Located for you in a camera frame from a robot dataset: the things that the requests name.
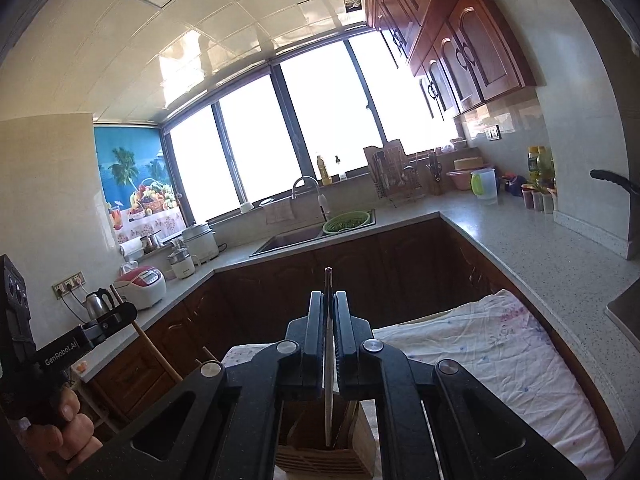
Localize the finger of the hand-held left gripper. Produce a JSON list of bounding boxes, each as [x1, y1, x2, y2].
[[95, 301, 138, 336]]

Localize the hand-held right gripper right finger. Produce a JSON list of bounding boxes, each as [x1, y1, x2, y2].
[[332, 290, 586, 480]]

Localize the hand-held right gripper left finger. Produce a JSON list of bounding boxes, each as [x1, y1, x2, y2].
[[82, 290, 328, 480]]

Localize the black handle table knife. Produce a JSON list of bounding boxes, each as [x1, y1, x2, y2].
[[322, 267, 335, 448]]

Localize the wooden utensil holder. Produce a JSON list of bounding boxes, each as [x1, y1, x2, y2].
[[274, 397, 378, 480]]

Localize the person's left hand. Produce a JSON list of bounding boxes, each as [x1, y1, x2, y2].
[[22, 387, 103, 478]]

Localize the stainless electric kettle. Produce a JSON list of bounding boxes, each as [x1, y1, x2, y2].
[[82, 287, 114, 322]]

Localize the white pink rice cooker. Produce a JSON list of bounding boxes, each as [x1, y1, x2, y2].
[[114, 266, 167, 311]]

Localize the paper towel roll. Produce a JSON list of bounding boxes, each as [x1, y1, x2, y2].
[[118, 238, 146, 262]]

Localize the wooden base cabinets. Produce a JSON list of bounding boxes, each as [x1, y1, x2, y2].
[[75, 217, 506, 436]]

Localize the white juicer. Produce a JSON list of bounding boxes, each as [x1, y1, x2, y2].
[[167, 240, 201, 281]]

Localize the kitchen sink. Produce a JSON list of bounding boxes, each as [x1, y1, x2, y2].
[[248, 210, 377, 258]]

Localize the green colander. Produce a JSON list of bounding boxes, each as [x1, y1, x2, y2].
[[322, 212, 372, 236]]

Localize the large white electric steamer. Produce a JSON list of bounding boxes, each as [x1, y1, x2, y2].
[[181, 222, 221, 263]]

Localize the chrome faucet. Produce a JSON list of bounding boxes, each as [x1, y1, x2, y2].
[[291, 176, 331, 223]]

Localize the tropical fruit printed blind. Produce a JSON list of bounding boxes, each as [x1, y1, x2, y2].
[[94, 126, 185, 246]]

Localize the floral white tablecloth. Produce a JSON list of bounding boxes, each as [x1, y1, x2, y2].
[[220, 287, 616, 480]]

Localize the wooden knife block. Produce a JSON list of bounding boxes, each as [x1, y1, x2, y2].
[[426, 152, 446, 196]]

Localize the wooden cutting board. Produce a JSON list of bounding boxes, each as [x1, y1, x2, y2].
[[363, 139, 406, 181]]

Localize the pink basin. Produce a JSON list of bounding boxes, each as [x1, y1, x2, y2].
[[446, 170, 476, 191]]

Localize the clear measuring cup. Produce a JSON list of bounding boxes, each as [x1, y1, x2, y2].
[[470, 167, 498, 206]]

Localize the kitchen window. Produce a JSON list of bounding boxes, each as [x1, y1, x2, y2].
[[160, 35, 461, 223]]

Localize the yellow cooking oil bottle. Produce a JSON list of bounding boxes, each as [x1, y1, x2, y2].
[[527, 146, 556, 187]]

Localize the gas stove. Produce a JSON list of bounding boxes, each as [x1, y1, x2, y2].
[[604, 280, 640, 338]]

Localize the black wok with glass lid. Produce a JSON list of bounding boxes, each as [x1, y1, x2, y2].
[[590, 169, 632, 192]]

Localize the long wall power outlet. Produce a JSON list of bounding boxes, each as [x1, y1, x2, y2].
[[52, 271, 85, 300]]

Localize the wire dish rack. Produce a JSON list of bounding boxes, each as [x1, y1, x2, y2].
[[370, 152, 426, 207]]

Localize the short wooden wall cabinets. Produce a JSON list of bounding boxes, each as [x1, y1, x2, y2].
[[407, 0, 537, 121]]

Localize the tall wooden wall cabinets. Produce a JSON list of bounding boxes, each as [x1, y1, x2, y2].
[[362, 0, 491, 63]]

